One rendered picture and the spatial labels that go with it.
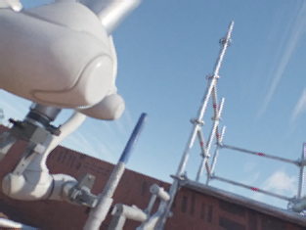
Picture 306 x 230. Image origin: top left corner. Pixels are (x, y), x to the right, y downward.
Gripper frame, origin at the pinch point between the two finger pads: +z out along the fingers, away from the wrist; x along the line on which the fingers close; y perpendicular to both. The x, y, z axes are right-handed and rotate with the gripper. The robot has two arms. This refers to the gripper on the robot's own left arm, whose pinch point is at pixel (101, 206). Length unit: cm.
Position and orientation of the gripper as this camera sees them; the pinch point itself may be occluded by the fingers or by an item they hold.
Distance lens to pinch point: 84.6
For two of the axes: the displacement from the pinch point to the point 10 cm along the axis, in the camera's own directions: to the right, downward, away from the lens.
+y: -3.7, 8.3, -4.1
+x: -5.2, -5.5, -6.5
